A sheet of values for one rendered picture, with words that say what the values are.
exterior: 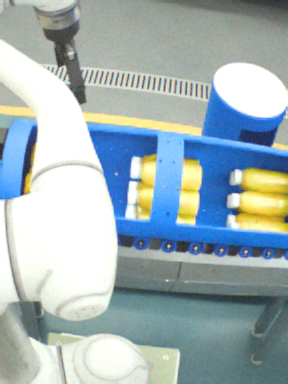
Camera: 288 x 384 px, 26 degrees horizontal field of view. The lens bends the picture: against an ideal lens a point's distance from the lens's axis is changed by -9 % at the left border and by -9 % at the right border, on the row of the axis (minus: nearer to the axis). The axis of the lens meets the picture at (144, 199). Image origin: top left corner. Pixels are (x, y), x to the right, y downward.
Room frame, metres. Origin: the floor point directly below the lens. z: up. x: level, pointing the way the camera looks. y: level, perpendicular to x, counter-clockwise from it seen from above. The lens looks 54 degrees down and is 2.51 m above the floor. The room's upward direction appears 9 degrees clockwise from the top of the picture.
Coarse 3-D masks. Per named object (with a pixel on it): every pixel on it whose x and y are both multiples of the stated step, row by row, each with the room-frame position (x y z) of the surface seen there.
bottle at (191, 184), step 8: (152, 160) 1.11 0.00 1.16; (144, 168) 1.08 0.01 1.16; (152, 168) 1.08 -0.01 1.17; (184, 168) 1.09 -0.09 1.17; (192, 168) 1.10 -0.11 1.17; (200, 168) 1.10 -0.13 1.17; (144, 176) 1.06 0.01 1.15; (152, 176) 1.06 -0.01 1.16; (184, 176) 1.07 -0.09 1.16; (192, 176) 1.08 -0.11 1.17; (200, 176) 1.08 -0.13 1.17; (152, 184) 1.06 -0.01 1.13; (184, 184) 1.06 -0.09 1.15; (192, 184) 1.06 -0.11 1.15; (200, 184) 1.07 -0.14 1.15
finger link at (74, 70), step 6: (66, 54) 0.90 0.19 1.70; (66, 60) 0.90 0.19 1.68; (72, 60) 0.91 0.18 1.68; (78, 60) 0.91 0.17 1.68; (72, 66) 0.90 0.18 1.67; (78, 66) 0.91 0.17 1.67; (72, 72) 0.90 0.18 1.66; (78, 72) 0.90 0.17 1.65; (72, 78) 0.89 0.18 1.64; (78, 78) 0.90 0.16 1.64; (72, 84) 0.89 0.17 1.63; (78, 84) 0.89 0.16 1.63; (84, 84) 0.89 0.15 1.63; (72, 90) 0.88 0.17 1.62
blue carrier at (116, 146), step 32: (32, 128) 1.20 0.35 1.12; (96, 128) 1.14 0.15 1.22; (128, 128) 1.16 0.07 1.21; (128, 160) 1.20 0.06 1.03; (160, 160) 1.06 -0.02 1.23; (224, 160) 1.24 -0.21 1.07; (256, 160) 1.24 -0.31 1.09; (0, 192) 0.94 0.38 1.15; (160, 192) 0.99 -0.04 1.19; (224, 192) 1.18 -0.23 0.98; (128, 224) 0.94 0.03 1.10; (160, 224) 0.95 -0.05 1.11; (224, 224) 1.09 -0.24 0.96
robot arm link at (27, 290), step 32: (32, 192) 0.45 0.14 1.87; (64, 192) 0.45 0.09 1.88; (96, 192) 0.47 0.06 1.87; (32, 224) 0.40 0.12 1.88; (64, 224) 0.41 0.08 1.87; (96, 224) 0.42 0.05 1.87; (32, 256) 0.36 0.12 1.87; (64, 256) 0.37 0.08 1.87; (96, 256) 0.38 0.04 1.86; (32, 288) 0.34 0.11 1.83; (64, 288) 0.34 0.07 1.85; (96, 288) 0.35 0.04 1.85
